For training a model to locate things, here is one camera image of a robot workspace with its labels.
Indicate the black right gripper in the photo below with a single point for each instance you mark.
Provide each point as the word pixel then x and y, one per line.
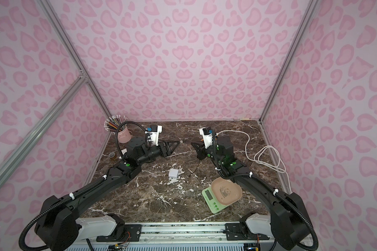
pixel 206 150

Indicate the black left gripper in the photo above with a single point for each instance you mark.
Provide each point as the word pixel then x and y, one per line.
pixel 162 149

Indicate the white charger adapter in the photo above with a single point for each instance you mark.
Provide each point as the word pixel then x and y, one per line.
pixel 174 173

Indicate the green electronic scale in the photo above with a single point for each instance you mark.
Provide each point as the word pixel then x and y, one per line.
pixel 213 204

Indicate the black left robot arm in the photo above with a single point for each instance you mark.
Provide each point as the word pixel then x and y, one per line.
pixel 56 227

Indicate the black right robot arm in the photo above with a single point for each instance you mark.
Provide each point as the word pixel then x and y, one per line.
pixel 290 223

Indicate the pink pencil cup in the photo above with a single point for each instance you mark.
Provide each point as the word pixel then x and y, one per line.
pixel 124 135

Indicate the bundle of coloured pencils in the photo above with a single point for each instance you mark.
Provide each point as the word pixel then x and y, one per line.
pixel 113 122

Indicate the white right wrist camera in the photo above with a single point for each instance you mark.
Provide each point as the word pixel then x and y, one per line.
pixel 207 135

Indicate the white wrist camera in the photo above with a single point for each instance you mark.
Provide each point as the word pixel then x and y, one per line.
pixel 152 135
pixel 207 135

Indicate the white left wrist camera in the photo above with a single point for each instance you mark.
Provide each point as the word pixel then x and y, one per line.
pixel 152 135

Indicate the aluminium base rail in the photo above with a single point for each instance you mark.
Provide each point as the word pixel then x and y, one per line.
pixel 183 236

